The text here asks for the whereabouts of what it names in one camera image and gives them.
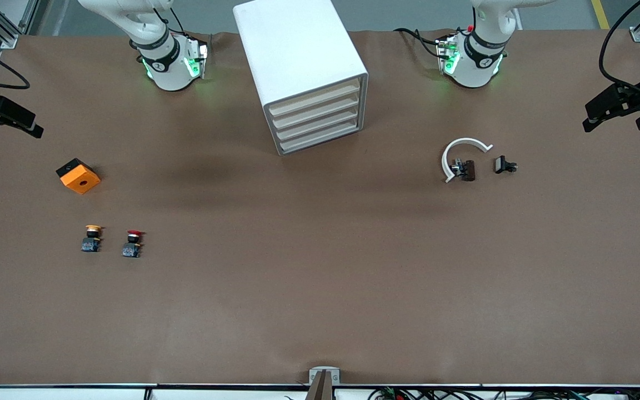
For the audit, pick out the red capped push button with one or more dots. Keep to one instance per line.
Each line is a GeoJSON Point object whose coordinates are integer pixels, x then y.
{"type": "Point", "coordinates": [131, 250]}

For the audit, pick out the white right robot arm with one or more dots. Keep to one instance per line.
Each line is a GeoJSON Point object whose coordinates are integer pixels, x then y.
{"type": "Point", "coordinates": [170, 66]}

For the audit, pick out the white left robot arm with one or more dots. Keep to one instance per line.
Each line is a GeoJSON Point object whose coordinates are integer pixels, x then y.
{"type": "Point", "coordinates": [475, 69]}

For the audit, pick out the yellow capped push button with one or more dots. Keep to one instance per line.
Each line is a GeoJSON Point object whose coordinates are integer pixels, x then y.
{"type": "Point", "coordinates": [91, 243]}

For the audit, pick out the orange and black box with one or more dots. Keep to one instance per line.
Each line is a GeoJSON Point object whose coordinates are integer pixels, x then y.
{"type": "Point", "coordinates": [82, 180]}

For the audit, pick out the small black component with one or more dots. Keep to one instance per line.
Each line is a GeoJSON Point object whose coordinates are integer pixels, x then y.
{"type": "Point", "coordinates": [500, 164]}

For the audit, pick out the white curved plastic piece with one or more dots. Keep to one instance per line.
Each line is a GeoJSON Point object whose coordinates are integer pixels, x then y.
{"type": "Point", "coordinates": [467, 140]}

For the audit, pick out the dark component with metal clip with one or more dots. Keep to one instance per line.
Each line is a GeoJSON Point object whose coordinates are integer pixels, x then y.
{"type": "Point", "coordinates": [467, 170]}

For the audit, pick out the brown table mat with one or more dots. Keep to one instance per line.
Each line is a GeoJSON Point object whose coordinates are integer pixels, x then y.
{"type": "Point", "coordinates": [242, 278]}

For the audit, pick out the white table edge rail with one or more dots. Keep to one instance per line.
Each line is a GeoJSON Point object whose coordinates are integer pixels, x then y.
{"type": "Point", "coordinates": [75, 393]}

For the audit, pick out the grey metal bracket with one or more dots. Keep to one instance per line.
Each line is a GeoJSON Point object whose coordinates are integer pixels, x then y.
{"type": "Point", "coordinates": [314, 372]}

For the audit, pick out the brown tapered post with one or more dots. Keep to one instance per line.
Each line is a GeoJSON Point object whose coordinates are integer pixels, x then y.
{"type": "Point", "coordinates": [320, 389]}

